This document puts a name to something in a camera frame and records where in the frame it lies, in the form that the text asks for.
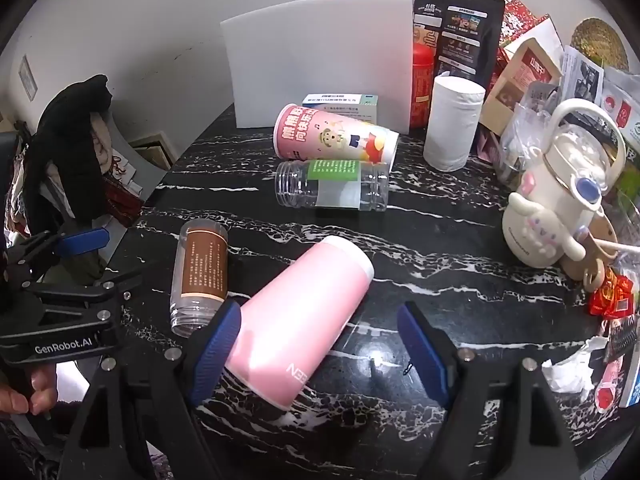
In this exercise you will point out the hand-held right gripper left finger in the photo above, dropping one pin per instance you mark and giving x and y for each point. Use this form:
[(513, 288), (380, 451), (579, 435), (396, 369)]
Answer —
[(216, 347)]

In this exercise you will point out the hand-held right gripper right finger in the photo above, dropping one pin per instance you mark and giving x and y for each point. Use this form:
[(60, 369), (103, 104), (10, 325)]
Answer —
[(425, 352)]

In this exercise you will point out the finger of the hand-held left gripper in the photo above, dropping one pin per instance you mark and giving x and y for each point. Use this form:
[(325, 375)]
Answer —
[(112, 291), (82, 241)]

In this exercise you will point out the plain pink cup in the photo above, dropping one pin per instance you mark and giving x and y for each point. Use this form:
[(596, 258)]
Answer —
[(300, 310)]

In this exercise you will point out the pink cartoon printed cup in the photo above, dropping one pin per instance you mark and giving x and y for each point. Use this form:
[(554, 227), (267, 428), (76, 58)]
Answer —
[(325, 135)]

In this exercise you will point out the person's left hand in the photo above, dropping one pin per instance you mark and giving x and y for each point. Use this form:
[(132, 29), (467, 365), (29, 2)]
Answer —
[(35, 392)]

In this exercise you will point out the red plaid cloth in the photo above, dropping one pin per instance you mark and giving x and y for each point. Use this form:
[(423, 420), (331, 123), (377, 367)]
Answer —
[(122, 200)]

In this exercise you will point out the clear jar brown label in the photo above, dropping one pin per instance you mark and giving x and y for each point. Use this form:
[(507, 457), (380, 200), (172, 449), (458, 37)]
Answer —
[(200, 270)]

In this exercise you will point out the black garment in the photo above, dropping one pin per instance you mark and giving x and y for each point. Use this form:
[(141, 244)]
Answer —
[(65, 160)]

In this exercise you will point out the crumpled white tissue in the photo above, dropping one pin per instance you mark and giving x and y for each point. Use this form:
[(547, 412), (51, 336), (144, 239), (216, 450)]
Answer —
[(575, 367)]

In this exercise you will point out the pink tube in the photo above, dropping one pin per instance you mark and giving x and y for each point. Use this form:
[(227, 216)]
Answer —
[(610, 385)]

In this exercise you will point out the clear jar green label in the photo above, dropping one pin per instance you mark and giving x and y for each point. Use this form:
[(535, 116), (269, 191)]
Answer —
[(332, 185)]

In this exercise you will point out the red snack wrapper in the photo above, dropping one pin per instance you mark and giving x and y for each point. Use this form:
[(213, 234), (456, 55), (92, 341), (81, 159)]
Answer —
[(612, 292)]

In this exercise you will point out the black comb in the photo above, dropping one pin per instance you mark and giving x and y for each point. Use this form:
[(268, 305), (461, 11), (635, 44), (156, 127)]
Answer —
[(622, 337)]

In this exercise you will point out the white cartoon water bottle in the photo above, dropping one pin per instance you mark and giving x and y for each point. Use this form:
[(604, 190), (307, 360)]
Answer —
[(560, 185)]

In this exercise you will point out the white toilet paper roll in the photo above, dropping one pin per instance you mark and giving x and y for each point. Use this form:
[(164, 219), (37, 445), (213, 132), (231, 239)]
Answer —
[(452, 122)]

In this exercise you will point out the white blue medicine box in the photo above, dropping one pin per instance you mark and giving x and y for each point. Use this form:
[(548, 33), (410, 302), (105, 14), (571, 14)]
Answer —
[(340, 102)]

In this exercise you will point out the red canister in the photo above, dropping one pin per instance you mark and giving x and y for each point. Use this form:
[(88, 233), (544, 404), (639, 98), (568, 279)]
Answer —
[(421, 85)]

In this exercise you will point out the white foam board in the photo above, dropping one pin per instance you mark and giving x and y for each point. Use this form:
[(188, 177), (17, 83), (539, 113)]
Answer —
[(310, 55)]

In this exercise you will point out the kraft paper bag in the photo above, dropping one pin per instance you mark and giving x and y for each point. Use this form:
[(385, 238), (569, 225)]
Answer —
[(525, 72)]

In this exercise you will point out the printed paper leaflet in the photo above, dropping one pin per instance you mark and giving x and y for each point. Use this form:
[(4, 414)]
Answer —
[(580, 75)]

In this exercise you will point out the white packet red logo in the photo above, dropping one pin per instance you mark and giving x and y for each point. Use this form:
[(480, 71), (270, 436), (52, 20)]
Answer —
[(622, 102)]

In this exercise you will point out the black foil pouch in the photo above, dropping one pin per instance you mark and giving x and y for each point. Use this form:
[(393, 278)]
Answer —
[(462, 35)]

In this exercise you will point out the red gift bag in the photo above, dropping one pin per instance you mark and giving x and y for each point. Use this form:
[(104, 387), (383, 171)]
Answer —
[(517, 12)]

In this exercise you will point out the woven straw mat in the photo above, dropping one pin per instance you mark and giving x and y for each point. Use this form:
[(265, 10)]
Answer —
[(600, 40)]

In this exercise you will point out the wall socket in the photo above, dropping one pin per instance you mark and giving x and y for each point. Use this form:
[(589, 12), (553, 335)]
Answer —
[(28, 77)]

